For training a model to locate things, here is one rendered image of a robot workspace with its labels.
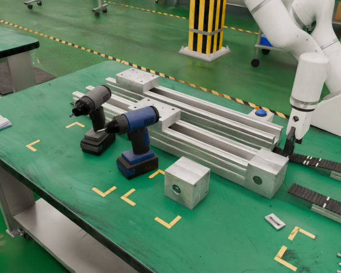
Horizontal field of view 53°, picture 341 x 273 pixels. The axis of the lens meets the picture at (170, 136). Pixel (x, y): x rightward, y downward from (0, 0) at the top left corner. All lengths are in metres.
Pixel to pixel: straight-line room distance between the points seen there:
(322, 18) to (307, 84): 0.46
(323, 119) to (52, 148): 1.05
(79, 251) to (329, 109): 1.22
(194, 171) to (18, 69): 1.82
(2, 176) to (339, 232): 1.39
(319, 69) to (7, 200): 1.47
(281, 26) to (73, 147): 0.80
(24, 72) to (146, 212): 1.80
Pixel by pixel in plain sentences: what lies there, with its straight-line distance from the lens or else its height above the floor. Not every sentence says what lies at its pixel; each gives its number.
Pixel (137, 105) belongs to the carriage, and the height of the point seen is 0.90.
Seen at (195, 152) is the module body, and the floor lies 0.83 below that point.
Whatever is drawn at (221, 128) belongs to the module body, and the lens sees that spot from 1.29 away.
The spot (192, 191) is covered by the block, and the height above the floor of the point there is 0.85.
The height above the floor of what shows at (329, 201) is 0.81.
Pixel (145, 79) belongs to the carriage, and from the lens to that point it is 1.48.
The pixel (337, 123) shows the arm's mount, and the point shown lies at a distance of 1.47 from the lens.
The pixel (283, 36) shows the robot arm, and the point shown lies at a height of 1.20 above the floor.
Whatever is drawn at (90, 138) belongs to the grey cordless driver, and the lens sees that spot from 1.22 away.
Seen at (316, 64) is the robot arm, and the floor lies 1.14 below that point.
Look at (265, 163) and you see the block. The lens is 1.06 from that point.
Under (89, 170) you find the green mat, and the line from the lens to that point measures 1.17.
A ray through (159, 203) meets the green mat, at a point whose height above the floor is 0.78.
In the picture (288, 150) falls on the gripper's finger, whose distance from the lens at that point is 1.20.
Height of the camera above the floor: 1.49
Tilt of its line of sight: 33 degrees down
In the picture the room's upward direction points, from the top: 1 degrees clockwise
